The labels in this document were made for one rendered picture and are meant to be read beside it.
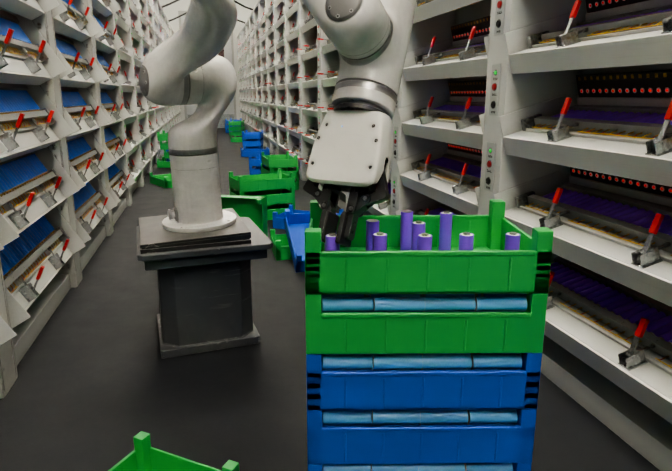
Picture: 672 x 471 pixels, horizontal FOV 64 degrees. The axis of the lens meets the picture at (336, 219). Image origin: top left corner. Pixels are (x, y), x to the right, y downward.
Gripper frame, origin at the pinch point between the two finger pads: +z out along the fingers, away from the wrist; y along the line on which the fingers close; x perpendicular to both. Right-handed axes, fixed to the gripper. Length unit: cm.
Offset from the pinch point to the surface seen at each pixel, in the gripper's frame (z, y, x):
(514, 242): -2.8, 20.0, 9.6
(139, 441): 38, -35, 12
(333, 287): 7.5, 1.7, -0.9
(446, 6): -82, -22, 76
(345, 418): 23.7, 2.7, 8.3
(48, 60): -44, -129, 32
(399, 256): 2.2, 8.6, 1.1
